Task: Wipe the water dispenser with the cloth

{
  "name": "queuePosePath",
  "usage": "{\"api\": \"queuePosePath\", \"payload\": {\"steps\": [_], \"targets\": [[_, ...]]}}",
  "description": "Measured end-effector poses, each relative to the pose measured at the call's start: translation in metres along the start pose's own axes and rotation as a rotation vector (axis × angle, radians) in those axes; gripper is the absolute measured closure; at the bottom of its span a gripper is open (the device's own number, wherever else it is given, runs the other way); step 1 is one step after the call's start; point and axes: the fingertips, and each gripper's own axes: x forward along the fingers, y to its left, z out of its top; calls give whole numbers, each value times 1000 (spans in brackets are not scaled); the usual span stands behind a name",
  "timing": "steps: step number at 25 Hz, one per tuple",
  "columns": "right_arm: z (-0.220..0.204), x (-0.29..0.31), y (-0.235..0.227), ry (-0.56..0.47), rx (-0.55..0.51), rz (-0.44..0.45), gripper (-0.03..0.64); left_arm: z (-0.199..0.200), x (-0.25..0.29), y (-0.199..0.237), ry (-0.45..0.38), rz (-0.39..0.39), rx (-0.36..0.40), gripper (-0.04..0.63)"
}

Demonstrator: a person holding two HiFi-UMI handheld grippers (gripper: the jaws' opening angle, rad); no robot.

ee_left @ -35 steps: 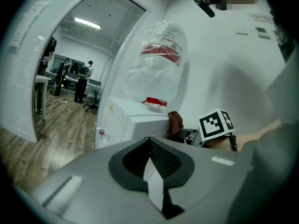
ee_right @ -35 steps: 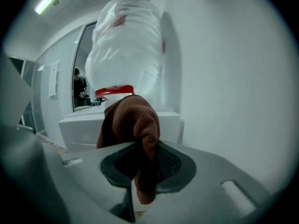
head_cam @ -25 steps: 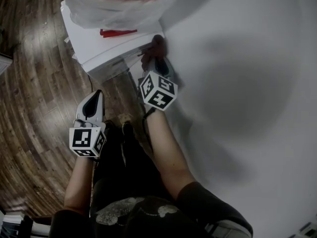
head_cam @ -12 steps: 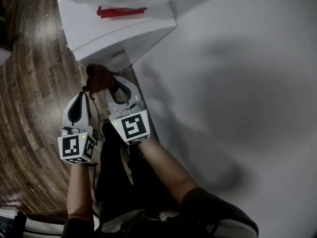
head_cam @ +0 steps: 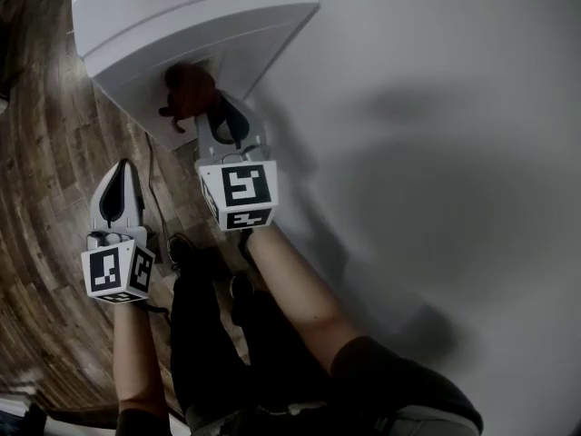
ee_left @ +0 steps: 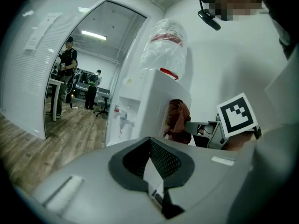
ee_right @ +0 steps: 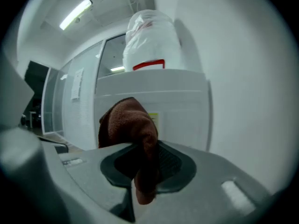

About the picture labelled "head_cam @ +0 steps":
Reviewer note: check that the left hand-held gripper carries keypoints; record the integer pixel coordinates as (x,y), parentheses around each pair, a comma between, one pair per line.
(119,268)

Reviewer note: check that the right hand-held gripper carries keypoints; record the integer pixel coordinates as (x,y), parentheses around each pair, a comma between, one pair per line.
(247,189)

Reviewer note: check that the dark red cloth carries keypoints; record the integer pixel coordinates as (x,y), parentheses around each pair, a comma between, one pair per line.
(193,91)

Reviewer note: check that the white water dispenser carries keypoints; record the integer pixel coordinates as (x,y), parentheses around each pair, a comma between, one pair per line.
(181,21)

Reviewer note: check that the person's left forearm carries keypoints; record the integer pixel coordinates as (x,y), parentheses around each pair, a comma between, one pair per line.
(136,357)

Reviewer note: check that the person's right forearm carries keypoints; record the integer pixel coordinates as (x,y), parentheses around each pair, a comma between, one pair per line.
(299,298)

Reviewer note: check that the person's black shoe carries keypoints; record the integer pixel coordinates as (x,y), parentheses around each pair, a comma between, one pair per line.
(240,295)
(181,250)

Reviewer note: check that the person's black trousers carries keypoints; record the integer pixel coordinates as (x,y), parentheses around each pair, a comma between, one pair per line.
(272,361)

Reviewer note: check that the white and dark box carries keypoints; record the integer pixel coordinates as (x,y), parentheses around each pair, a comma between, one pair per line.
(18,413)

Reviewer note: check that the person's black shirt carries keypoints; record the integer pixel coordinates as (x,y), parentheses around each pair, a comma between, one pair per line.
(395,379)

